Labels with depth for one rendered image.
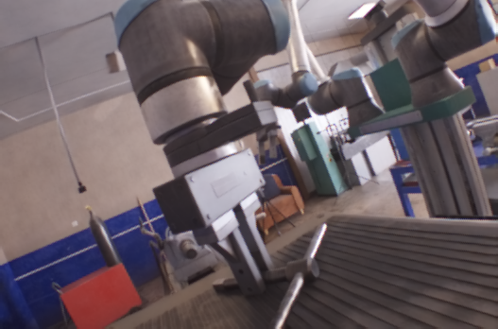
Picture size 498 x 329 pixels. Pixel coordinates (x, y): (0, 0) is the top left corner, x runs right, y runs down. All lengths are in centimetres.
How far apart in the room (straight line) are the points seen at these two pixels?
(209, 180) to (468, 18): 83
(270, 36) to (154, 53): 15
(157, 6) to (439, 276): 36
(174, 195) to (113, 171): 502
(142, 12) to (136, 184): 495
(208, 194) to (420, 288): 20
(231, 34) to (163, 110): 12
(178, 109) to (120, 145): 504
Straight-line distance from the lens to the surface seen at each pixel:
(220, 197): 27
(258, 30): 34
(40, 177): 561
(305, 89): 114
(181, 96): 27
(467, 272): 26
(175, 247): 181
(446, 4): 91
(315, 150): 531
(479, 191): 134
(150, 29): 30
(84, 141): 543
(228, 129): 24
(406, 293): 25
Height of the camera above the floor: 149
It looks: 1 degrees up
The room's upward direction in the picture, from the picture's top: 23 degrees counter-clockwise
